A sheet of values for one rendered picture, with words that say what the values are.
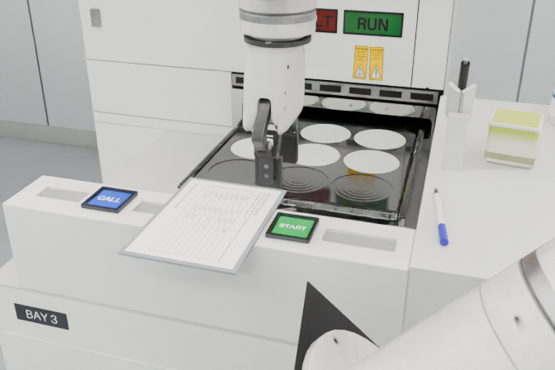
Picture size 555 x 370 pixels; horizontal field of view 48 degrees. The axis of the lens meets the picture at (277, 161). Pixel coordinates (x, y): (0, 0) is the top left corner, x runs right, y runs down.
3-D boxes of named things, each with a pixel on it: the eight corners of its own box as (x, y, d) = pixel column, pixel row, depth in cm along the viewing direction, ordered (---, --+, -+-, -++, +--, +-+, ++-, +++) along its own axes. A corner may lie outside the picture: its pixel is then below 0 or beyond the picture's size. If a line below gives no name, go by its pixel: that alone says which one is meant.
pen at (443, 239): (432, 186, 86) (440, 239, 74) (439, 186, 86) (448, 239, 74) (431, 192, 87) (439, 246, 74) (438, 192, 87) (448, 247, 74)
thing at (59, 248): (56, 253, 99) (42, 174, 93) (406, 317, 85) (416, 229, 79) (17, 287, 91) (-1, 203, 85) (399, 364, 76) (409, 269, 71)
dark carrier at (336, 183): (253, 116, 134) (253, 113, 134) (415, 133, 125) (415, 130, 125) (188, 186, 104) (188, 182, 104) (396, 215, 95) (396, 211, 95)
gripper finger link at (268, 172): (256, 130, 71) (257, 182, 74) (247, 140, 68) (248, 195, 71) (282, 133, 70) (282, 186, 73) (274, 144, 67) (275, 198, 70)
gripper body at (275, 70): (259, 16, 74) (260, 105, 78) (229, 35, 65) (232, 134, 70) (320, 19, 72) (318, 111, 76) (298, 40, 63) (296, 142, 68)
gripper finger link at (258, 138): (269, 76, 70) (273, 116, 73) (248, 117, 64) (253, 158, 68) (279, 77, 69) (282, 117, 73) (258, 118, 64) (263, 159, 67)
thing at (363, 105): (234, 125, 141) (233, 86, 137) (432, 148, 130) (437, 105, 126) (231, 128, 140) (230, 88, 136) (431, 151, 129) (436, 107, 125)
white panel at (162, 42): (99, 117, 154) (77, -53, 137) (436, 156, 133) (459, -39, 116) (92, 121, 151) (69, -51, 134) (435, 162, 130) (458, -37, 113)
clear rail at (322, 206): (179, 187, 104) (178, 180, 104) (405, 220, 95) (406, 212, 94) (176, 192, 103) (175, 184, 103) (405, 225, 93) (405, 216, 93)
